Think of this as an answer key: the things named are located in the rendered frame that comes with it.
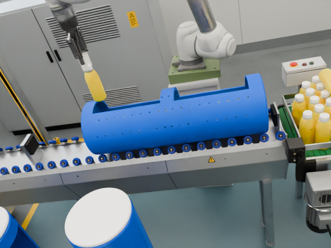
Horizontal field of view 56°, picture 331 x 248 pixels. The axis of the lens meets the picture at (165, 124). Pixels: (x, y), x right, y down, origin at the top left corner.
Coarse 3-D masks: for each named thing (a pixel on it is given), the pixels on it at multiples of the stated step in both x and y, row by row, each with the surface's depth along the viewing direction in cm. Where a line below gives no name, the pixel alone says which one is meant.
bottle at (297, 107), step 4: (292, 104) 150; (296, 104) 147; (300, 104) 146; (304, 104) 147; (292, 108) 150; (296, 108) 148; (300, 108) 147; (304, 108) 147; (292, 112) 152; (296, 112) 149; (300, 112) 148; (296, 116) 151; (300, 116) 150; (296, 120) 152; (296, 124) 154
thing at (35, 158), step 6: (30, 138) 174; (24, 144) 169; (30, 144) 172; (36, 144) 177; (24, 150) 171; (30, 150) 171; (36, 150) 179; (30, 156) 174; (36, 156) 178; (36, 162) 178
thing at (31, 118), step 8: (0, 56) 180; (0, 64) 179; (0, 72) 182; (8, 72) 185; (0, 80) 185; (8, 80) 185; (16, 80) 191; (8, 88) 188; (16, 88) 190; (16, 96) 192; (24, 96) 196; (16, 104) 196; (24, 104) 195; (24, 112) 199; (32, 112) 202; (32, 120) 203; (32, 128) 207; (40, 128) 209; (40, 136) 211; (48, 136) 216; (48, 144) 215
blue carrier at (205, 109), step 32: (160, 96) 146; (192, 96) 163; (224, 96) 137; (256, 96) 134; (96, 128) 148; (128, 128) 146; (160, 128) 143; (192, 128) 141; (224, 128) 140; (256, 128) 139
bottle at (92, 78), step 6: (90, 72) 141; (96, 72) 143; (90, 78) 141; (96, 78) 142; (90, 84) 143; (96, 84) 144; (90, 90) 146; (96, 90) 145; (102, 90) 147; (96, 96) 147; (102, 96) 148
